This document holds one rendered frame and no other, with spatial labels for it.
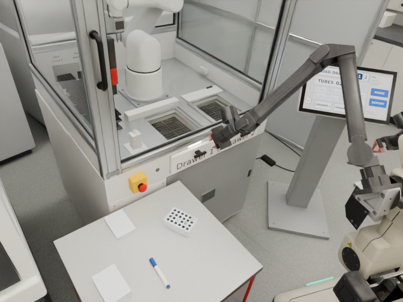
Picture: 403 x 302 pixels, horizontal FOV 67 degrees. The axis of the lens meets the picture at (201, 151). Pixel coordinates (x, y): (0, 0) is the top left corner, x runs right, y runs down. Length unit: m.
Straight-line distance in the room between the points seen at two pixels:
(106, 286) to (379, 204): 0.95
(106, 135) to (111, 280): 0.52
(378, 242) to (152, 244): 0.89
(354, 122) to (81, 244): 1.12
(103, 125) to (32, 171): 1.82
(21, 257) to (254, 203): 1.86
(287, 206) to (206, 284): 1.46
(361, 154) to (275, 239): 1.39
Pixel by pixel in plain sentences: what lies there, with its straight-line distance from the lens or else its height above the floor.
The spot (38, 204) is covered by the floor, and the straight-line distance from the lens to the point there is 2.62.
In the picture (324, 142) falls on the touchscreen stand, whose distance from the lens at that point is 2.17.
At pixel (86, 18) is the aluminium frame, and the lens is 0.98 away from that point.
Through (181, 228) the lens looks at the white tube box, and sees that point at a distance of 1.31.
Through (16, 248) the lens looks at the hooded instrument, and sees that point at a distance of 1.03.
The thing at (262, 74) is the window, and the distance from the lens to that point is 1.64.
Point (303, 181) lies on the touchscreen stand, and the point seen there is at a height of 0.32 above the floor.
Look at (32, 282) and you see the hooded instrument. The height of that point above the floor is 0.90.
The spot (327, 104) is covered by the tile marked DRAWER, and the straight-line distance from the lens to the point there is 1.93.
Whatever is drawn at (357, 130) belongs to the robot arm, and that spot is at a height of 1.31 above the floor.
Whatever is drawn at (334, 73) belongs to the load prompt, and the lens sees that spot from 1.98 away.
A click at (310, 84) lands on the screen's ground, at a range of 1.93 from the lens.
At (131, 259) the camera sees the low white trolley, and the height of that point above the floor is 0.76.
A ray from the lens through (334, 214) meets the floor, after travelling 2.73.
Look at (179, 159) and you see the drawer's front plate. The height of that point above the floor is 0.90.
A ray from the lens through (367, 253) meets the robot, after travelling 1.44.
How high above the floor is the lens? 1.86
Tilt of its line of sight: 39 degrees down
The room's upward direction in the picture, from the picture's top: 6 degrees clockwise
